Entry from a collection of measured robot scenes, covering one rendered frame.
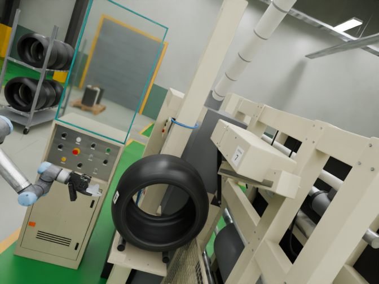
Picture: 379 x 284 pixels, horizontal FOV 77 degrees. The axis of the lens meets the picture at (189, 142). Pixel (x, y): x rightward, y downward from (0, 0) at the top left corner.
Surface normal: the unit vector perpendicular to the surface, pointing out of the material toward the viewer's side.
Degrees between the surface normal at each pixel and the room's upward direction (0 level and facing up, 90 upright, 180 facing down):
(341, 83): 90
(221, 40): 90
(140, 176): 59
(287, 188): 72
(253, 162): 90
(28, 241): 90
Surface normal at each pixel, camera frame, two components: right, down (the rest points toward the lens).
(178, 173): 0.37, -0.48
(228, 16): 0.11, 0.27
